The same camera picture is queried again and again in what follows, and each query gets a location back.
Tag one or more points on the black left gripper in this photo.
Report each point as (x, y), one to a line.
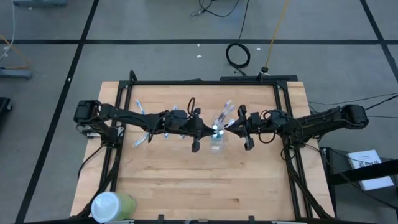
(194, 129)

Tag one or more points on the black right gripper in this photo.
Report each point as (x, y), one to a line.
(248, 127)

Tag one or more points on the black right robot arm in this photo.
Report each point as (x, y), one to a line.
(320, 123)

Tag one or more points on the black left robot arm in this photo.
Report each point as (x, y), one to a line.
(130, 116)

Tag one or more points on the clear plastic organizer cup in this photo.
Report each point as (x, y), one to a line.
(217, 146)

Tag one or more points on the black bar behind table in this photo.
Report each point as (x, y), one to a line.
(242, 77)

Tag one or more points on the green disinfecting wipes canister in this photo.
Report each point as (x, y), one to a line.
(112, 207)

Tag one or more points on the white booklet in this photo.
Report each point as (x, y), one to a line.
(377, 183)

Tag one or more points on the black side stand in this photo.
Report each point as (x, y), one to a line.
(388, 168)

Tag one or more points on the grey table foot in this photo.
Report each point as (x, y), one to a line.
(40, 3)
(15, 73)

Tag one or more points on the black caster base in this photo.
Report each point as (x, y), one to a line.
(4, 107)

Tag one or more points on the black aluminium rig frame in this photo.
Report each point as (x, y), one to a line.
(202, 82)

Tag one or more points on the black frame clip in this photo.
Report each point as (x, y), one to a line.
(251, 218)
(160, 217)

